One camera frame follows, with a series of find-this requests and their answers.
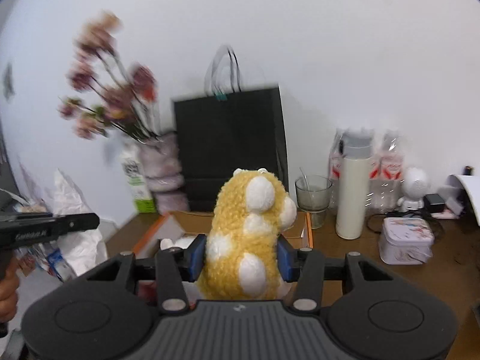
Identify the plastic water bottle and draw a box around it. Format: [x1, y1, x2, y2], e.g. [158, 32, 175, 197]
[329, 129, 343, 215]
[368, 130, 404, 213]

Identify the green white milk carton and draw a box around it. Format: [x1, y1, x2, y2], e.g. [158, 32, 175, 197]
[120, 145, 157, 214]

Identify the white plastic bag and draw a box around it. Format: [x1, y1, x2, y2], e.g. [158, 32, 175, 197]
[22, 168, 108, 282]

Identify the black power adapter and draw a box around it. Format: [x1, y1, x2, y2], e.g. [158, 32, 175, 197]
[423, 193, 445, 214]

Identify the lavender tin box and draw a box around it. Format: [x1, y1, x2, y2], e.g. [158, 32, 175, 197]
[378, 217, 434, 265]

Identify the dried pink flower bouquet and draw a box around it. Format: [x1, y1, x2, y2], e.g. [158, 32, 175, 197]
[58, 10, 160, 143]

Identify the black paper shopping bag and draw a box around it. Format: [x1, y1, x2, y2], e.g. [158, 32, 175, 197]
[172, 46, 289, 212]

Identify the purple textured vase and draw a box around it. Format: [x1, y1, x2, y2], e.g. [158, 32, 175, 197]
[139, 131, 190, 214]

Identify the white round robot toy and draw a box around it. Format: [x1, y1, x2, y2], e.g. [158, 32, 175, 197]
[397, 166, 430, 212]

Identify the yellow white plush toy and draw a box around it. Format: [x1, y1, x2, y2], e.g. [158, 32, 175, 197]
[197, 168, 297, 301]

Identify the clear drinking glass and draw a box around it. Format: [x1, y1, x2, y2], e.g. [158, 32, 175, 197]
[295, 169, 333, 230]

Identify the red cardboard pumpkin box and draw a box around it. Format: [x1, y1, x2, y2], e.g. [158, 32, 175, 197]
[129, 211, 313, 258]

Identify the plastic water bottle left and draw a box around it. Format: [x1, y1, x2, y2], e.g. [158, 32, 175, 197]
[329, 129, 343, 215]

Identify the person's left hand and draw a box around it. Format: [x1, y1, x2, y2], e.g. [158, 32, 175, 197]
[0, 258, 20, 323]

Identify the plastic water bottle right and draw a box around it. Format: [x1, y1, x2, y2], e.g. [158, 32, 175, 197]
[368, 130, 404, 213]

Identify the white thermos bottle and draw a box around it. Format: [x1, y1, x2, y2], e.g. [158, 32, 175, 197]
[336, 129, 374, 240]

